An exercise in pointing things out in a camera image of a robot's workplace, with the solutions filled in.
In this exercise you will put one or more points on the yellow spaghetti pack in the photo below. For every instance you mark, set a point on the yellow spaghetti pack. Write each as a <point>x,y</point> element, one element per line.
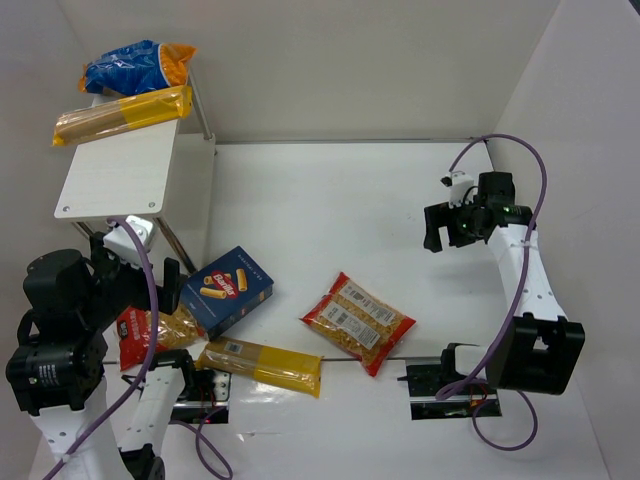
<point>273,366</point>
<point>122,115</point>

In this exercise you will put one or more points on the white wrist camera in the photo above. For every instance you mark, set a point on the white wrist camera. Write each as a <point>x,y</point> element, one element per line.
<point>120,243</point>
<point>460,186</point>

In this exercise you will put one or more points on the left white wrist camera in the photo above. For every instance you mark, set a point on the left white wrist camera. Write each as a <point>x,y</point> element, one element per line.
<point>120,243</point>

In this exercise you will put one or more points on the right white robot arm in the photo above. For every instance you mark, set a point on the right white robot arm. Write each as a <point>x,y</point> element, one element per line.
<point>538,348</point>

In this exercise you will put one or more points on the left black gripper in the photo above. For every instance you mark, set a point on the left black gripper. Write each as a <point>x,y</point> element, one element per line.
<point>151,288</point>

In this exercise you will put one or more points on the white shelf with metal legs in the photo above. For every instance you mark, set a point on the white shelf with metal legs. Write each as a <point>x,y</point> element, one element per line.
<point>157,173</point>

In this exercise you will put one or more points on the red macaroni bag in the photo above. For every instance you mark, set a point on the red macaroni bag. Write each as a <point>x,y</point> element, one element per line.
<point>176,331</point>
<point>358,323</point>

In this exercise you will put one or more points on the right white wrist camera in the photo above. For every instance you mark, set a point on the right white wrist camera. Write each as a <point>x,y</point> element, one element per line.
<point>460,186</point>

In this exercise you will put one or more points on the red macaroni bag left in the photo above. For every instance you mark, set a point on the red macaroni bag left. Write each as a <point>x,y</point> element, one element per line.
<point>176,331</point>

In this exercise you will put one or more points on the blue and orange snack bag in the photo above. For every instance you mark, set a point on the blue and orange snack bag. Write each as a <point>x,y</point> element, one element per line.
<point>138,68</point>

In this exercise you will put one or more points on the blue Barilla pasta box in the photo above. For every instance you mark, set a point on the blue Barilla pasta box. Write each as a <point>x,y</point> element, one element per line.
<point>225,291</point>

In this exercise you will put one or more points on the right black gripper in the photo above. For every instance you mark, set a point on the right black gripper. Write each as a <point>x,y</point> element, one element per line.
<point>447,226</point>

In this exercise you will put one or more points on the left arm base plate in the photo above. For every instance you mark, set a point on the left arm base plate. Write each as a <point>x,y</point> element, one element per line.
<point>206,399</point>

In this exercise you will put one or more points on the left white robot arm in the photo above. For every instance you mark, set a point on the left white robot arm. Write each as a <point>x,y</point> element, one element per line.
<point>57,372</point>

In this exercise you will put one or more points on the red macaroni bag right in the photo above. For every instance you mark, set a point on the red macaroni bag right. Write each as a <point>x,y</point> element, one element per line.
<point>358,323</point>

